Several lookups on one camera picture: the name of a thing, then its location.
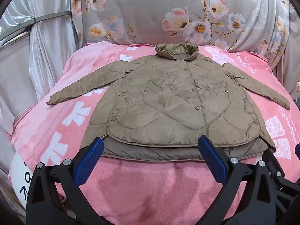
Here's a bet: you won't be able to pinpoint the silver satin curtain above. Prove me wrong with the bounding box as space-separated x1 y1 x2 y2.
0 0 87 200

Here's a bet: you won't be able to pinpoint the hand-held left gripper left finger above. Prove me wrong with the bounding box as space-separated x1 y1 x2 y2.
26 137 104 225

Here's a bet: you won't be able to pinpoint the grey floral sheet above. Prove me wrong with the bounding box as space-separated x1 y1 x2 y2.
70 0 300 99

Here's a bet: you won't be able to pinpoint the tan quilted jacket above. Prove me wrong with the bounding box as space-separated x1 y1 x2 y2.
46 43 290 162

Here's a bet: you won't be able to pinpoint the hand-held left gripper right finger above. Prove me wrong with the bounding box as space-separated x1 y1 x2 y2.
198 135 300 225

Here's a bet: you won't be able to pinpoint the white round object black marks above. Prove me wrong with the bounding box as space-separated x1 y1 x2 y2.
9 152 32 209

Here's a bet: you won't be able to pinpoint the metal curtain tieback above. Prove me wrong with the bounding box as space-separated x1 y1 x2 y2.
0 10 72 46

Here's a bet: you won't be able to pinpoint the pink printed blanket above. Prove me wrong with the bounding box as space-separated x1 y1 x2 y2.
8 41 300 225

